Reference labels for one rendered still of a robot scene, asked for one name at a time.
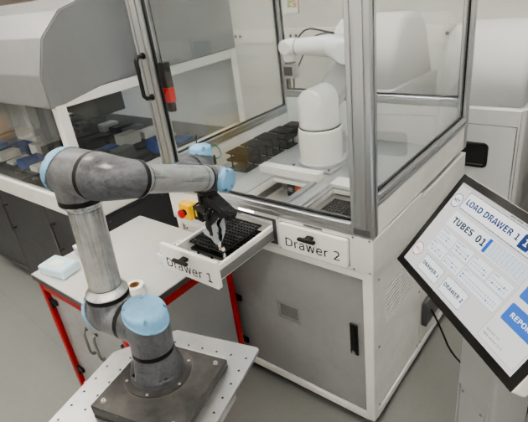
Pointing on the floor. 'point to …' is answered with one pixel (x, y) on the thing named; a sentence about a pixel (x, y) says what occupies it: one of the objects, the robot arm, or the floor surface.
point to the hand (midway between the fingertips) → (220, 240)
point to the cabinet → (333, 323)
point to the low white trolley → (64, 296)
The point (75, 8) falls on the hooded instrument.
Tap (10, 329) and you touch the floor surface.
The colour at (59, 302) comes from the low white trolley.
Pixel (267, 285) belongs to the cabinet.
